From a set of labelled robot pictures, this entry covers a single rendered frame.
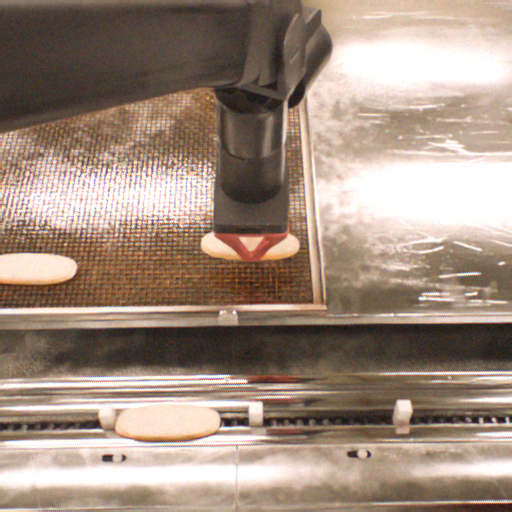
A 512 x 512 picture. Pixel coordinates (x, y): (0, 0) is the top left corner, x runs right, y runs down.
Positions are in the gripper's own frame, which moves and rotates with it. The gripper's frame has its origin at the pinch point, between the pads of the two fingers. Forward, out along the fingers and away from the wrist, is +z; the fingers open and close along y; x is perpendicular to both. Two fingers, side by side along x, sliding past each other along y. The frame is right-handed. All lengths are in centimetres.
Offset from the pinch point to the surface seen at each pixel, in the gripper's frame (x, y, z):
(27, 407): 21.5, -14.8, 7.9
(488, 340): -26.5, -4.7, 11.9
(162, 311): 8.8, -6.1, 4.1
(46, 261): 21.6, -0.1, 4.2
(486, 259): -25.5, 1.5, 5.2
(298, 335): -5.4, -4.3, 12.3
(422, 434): -16.4, -17.3, 7.1
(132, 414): 11.0, -15.8, 6.8
